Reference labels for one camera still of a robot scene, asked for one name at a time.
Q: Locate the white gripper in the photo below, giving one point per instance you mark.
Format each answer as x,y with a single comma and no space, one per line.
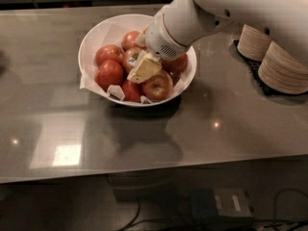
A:
158,38

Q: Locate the yellowish apple with sticker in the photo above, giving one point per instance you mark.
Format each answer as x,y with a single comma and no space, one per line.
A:
130,57

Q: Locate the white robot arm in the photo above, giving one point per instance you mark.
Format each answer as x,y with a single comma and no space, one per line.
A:
286,21

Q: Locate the red apple back centre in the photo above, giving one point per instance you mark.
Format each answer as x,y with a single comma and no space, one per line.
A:
128,40

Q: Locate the red apple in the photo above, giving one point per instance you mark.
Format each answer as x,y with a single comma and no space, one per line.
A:
176,67
128,40
132,91
109,73
109,52

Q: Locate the red apple right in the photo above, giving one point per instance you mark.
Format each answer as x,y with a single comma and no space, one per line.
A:
176,67

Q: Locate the white paper bowl liner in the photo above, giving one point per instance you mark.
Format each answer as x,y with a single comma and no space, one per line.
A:
110,36

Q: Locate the red apple back left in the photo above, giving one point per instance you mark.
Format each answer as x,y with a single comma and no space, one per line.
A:
109,52

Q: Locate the red-yellow apple front right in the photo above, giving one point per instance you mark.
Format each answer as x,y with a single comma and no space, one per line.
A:
159,87

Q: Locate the red apple front left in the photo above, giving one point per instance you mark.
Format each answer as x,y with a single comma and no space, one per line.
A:
109,73

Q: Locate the red apple front centre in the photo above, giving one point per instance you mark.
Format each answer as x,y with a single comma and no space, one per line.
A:
132,91

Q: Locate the white ceramic bowl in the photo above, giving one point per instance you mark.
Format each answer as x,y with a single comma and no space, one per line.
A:
91,39

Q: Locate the rear stack paper plates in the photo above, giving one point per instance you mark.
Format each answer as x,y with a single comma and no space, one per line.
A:
253,44

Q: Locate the stack paper plates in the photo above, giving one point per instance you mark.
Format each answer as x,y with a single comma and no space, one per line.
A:
253,44
282,72

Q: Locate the black tray mat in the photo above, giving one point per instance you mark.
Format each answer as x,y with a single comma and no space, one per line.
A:
253,67

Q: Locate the front stack paper plates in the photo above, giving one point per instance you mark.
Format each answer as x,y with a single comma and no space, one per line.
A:
282,72

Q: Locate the dark box on floor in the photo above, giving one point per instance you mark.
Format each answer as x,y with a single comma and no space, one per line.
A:
221,203

